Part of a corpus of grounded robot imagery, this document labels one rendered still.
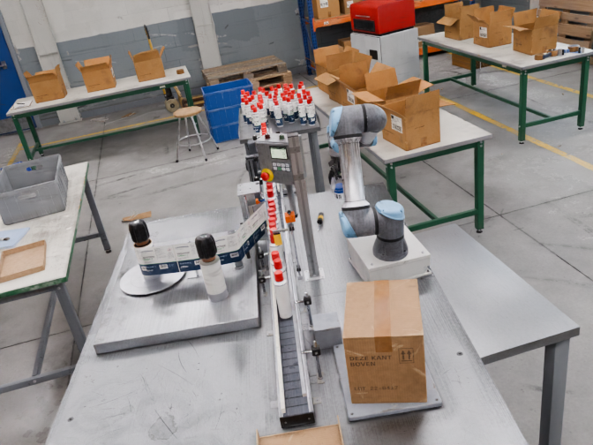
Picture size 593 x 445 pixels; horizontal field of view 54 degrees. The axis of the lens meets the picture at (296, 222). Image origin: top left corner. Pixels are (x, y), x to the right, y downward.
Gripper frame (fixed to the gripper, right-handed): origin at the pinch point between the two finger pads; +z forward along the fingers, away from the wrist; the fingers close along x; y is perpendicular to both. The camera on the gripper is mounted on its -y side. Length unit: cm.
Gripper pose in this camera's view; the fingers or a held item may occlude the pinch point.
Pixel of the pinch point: (340, 189)
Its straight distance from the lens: 300.3
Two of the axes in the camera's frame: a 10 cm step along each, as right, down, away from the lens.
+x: 9.6, -2.4, 1.7
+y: 2.5, 4.1, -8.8
